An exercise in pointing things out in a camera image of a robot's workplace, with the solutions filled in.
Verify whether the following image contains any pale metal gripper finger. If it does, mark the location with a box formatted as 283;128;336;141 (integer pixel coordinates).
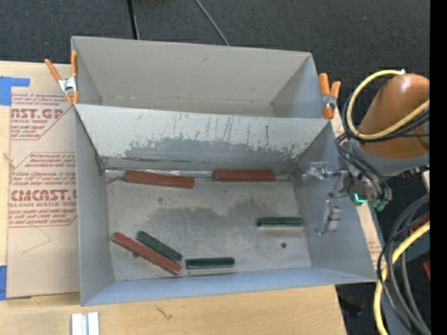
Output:
302;162;341;185
315;200;342;237

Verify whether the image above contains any dark green flat block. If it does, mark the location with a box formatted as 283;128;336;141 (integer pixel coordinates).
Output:
256;216;304;228
135;230;184;263
185;256;236;271

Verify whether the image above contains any red-brown flat block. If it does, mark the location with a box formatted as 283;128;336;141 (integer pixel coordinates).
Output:
124;170;196;190
111;232;183;276
212;169;278;183

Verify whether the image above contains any grey metal bin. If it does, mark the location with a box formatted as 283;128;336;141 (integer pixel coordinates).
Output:
71;36;379;307

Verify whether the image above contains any brown cardboard board, red print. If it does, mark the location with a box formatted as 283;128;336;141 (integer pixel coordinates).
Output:
0;60;387;302

